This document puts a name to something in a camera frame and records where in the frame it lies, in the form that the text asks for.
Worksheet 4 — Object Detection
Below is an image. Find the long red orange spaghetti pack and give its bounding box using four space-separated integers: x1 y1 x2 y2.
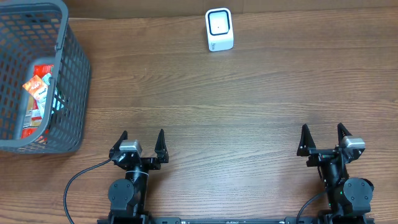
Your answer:
21 64 53 139

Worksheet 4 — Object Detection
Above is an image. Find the teal orange snack packet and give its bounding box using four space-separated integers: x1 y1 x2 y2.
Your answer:
22 73 52 118

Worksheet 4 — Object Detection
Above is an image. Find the grey plastic mesh basket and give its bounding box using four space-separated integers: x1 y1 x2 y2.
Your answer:
1 1 91 154

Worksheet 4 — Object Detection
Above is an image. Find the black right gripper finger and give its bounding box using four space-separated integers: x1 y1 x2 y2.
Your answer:
337 123 351 145
297 124 316 157

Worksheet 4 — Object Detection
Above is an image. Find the white barcode scanner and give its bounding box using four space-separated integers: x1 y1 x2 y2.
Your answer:
205 7 234 52

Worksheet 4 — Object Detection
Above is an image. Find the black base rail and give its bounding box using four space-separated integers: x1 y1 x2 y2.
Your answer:
96 216 376 224

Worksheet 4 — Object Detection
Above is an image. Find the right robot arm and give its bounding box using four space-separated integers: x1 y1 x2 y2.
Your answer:
295 123 374 223

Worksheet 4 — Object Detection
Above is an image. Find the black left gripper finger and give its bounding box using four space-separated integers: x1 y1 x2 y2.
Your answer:
112 131 127 152
154 129 169 163

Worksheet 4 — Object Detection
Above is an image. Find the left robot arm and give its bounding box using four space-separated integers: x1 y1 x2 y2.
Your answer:
108 130 169 223

